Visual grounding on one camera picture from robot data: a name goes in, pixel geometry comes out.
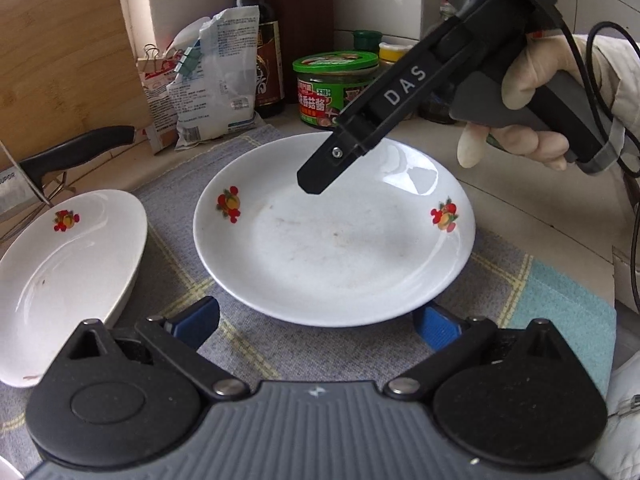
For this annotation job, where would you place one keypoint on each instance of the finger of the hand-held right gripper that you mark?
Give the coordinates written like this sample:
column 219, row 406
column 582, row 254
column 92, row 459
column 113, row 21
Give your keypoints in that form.
column 325, row 170

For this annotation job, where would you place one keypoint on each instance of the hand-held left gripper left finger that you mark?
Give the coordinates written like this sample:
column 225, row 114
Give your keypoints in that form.
column 200, row 317

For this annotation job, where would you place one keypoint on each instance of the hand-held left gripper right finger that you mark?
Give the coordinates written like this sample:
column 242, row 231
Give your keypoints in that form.
column 432, row 327

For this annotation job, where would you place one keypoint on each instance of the round fruit print plate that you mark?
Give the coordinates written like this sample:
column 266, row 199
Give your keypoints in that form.
column 325, row 250

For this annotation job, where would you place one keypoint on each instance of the oval fruit print plate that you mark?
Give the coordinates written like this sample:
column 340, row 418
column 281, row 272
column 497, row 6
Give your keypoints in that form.
column 65, row 280

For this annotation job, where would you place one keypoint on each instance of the person's right forearm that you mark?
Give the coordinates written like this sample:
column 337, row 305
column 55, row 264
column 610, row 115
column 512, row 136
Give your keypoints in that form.
column 617, row 75

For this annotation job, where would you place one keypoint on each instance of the person's right hand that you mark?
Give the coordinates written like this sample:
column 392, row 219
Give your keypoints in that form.
column 530, row 60

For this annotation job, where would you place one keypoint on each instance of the grey checked dish mat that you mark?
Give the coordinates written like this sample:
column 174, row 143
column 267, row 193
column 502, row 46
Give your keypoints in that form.
column 165, row 270

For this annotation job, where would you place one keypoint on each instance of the green lid sauce jar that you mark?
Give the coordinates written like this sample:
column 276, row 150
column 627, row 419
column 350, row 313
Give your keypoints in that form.
column 320, row 100

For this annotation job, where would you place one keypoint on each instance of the yellow lid jar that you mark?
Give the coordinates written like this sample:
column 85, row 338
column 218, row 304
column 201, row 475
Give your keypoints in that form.
column 395, row 54

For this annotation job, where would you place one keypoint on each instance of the small green lid jar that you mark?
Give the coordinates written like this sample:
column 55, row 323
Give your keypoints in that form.
column 367, row 41

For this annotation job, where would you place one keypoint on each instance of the dark soy sauce bottle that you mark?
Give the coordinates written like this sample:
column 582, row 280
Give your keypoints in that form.
column 267, row 60

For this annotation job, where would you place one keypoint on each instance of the white plastic bag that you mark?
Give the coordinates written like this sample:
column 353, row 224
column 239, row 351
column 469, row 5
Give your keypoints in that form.
column 220, row 85

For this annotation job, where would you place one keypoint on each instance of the red and white bag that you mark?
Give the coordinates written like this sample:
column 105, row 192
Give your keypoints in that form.
column 160, row 105

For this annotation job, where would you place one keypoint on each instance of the bamboo cutting board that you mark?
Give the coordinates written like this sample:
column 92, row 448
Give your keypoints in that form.
column 60, row 50

